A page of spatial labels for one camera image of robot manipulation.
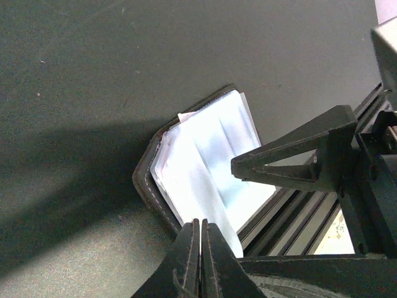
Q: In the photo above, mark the black aluminium rail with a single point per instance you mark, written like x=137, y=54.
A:
x=296, y=222

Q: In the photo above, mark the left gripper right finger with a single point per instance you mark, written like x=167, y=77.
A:
x=221, y=273

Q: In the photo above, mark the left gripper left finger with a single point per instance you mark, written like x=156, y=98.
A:
x=178, y=274

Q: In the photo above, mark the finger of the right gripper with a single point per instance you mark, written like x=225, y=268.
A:
x=312, y=157

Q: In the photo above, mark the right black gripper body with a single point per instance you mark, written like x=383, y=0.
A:
x=367, y=195

